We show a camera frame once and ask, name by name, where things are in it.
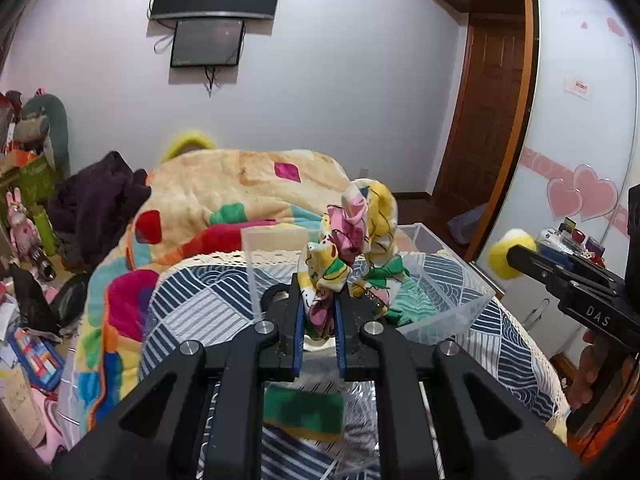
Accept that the green knitted cloth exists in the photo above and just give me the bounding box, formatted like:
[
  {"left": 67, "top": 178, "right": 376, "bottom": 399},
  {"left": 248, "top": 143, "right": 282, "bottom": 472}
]
[{"left": 383, "top": 278, "right": 437, "bottom": 327}]

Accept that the floral colourful cloth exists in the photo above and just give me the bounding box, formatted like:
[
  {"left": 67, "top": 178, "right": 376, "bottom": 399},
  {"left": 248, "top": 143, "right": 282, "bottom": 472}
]
[{"left": 296, "top": 179, "right": 409, "bottom": 340}]

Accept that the yellow fluffy pompom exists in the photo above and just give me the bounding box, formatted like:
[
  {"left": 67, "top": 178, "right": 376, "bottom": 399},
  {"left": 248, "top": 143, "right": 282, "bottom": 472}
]
[{"left": 488, "top": 227, "right": 539, "bottom": 281}]

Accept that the person's right hand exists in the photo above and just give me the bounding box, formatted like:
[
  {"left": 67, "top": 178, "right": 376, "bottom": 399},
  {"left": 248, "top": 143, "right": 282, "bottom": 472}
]
[{"left": 566, "top": 330, "right": 600, "bottom": 411}]

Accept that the white sticker-covered suitcase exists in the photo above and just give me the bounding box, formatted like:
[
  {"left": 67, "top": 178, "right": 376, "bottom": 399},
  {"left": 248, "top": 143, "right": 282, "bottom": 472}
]
[{"left": 499, "top": 216, "right": 609, "bottom": 356}]

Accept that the navy white patterned cushion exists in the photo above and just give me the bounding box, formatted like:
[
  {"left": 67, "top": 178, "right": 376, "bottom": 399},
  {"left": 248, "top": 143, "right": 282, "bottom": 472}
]
[{"left": 139, "top": 251, "right": 572, "bottom": 480}]

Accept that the clear plastic storage box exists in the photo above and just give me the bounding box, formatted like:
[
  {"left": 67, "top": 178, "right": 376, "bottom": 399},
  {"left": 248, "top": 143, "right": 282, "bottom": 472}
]
[{"left": 241, "top": 222, "right": 497, "bottom": 346}]

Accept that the green yellow sponge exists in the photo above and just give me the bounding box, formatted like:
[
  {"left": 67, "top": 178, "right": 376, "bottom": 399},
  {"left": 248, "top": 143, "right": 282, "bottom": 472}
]
[{"left": 262, "top": 386, "right": 345, "bottom": 442}]

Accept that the colourful beige fleece blanket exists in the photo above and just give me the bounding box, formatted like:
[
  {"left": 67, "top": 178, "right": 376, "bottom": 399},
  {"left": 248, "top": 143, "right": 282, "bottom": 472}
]
[{"left": 74, "top": 148, "right": 349, "bottom": 434}]

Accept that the white sliding wardrobe door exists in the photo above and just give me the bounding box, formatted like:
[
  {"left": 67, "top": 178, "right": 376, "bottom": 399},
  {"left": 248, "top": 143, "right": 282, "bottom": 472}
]
[{"left": 487, "top": 0, "right": 639, "bottom": 274}]

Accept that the yellow round object behind bed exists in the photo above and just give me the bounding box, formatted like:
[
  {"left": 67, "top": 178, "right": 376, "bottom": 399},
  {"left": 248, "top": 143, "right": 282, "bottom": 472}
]
[{"left": 160, "top": 129, "right": 217, "bottom": 162}]

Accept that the dark purple clothing pile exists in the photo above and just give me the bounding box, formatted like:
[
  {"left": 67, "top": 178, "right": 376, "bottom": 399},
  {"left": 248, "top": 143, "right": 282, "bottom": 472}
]
[{"left": 46, "top": 151, "right": 151, "bottom": 266}]

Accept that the brown wooden door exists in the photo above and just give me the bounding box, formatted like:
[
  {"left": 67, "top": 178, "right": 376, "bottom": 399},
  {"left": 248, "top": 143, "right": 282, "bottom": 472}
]
[{"left": 433, "top": 15, "right": 525, "bottom": 214}]

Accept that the black plastic bag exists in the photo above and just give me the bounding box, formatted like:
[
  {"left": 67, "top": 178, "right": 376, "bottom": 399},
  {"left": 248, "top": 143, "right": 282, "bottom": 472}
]
[{"left": 8, "top": 263, "right": 90, "bottom": 339}]

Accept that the green bottle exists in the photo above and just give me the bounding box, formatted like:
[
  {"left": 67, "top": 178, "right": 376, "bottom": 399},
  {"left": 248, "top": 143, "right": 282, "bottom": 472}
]
[{"left": 32, "top": 205, "right": 56, "bottom": 256}]

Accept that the colourful block puzzle box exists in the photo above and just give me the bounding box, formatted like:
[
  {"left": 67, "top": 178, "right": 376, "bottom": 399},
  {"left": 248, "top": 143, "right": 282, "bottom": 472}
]
[{"left": 8, "top": 327, "right": 64, "bottom": 392}]

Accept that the pink rabbit toy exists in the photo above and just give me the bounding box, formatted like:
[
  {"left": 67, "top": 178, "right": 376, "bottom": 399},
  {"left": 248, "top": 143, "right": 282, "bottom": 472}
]
[{"left": 6, "top": 188, "right": 41, "bottom": 261}]

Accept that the green cardboard box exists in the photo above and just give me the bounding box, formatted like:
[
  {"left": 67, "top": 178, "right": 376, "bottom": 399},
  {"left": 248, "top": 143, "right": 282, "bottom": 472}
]
[{"left": 1, "top": 151, "right": 60, "bottom": 208}]

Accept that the grey green plush toy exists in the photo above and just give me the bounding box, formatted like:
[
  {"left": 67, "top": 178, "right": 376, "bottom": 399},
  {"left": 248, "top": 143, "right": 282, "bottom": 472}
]
[{"left": 13, "top": 93, "right": 70, "bottom": 178}]

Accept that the small dark wall monitor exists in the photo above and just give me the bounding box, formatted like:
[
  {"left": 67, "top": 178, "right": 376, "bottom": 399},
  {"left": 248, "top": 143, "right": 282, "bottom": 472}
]
[{"left": 170, "top": 18, "right": 245, "bottom": 68}]

